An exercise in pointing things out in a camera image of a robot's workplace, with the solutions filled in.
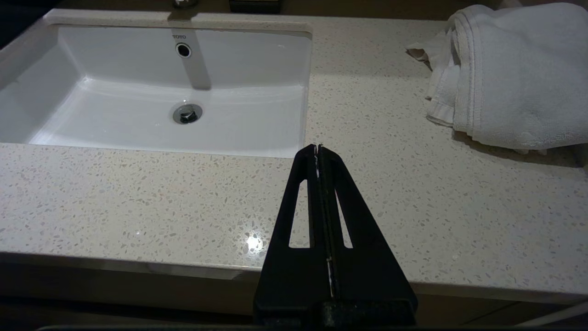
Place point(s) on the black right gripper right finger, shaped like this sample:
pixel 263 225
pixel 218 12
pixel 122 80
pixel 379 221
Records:
pixel 372 276

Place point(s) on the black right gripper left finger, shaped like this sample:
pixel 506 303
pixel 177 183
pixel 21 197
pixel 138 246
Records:
pixel 280 276

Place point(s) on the chrome sink drain plug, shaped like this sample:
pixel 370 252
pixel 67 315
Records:
pixel 187 113

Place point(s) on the pale metal bar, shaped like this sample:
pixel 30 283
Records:
pixel 556 313

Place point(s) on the white ceramic sink basin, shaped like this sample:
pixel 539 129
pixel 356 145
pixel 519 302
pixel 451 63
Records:
pixel 138 124

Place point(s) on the white crumpled towel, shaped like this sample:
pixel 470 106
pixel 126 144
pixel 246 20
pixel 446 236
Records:
pixel 519 78

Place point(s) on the black square soap dish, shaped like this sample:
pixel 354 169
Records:
pixel 255 5

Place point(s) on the chrome faucet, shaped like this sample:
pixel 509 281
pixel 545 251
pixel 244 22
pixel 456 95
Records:
pixel 186 3

